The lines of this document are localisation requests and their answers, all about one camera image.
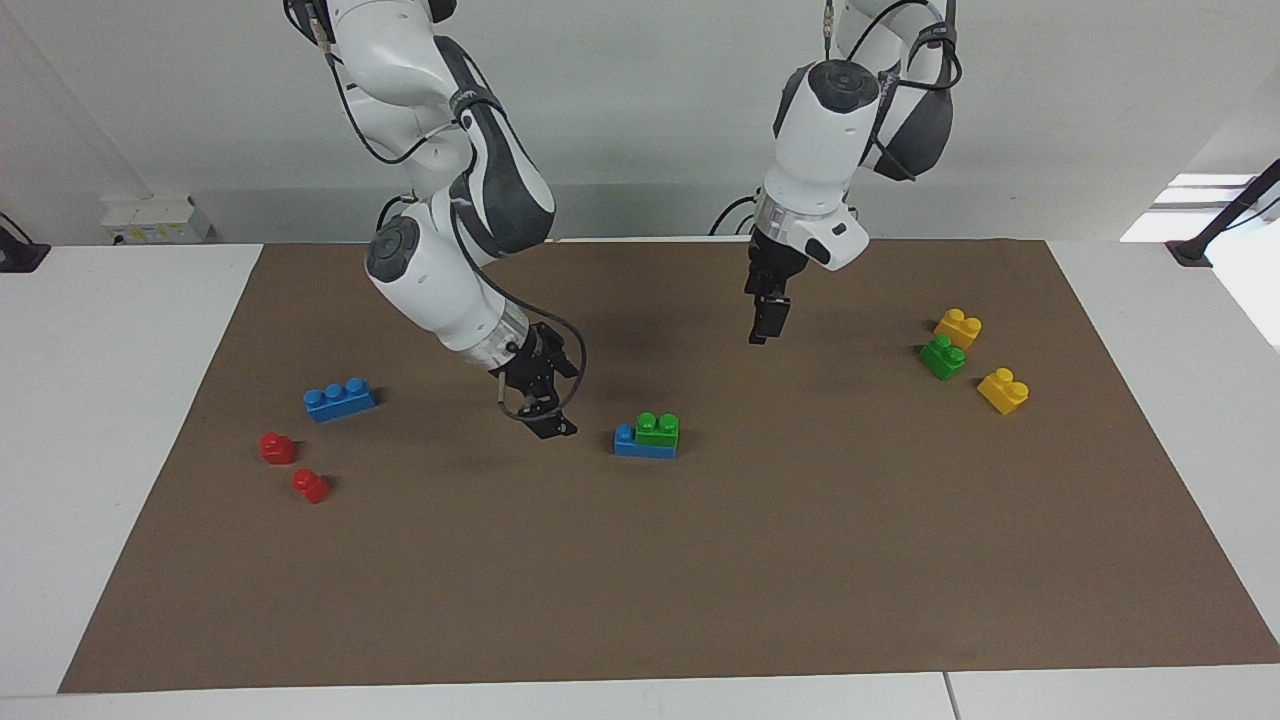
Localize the blue three-stud block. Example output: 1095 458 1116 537
304 377 378 424
613 424 679 460

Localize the yellow two-stud block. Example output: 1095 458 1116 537
977 367 1031 417
933 308 983 351

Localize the brown table mat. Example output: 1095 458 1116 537
58 238 1280 694

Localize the black clamp with rod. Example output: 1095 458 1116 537
1167 158 1280 268

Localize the black table clamp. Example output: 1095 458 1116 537
0 212 51 273

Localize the black left base cable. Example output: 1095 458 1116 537
708 193 763 237

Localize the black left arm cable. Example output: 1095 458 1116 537
822 0 963 183

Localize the white wall socket box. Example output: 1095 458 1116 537
100 195 213 244

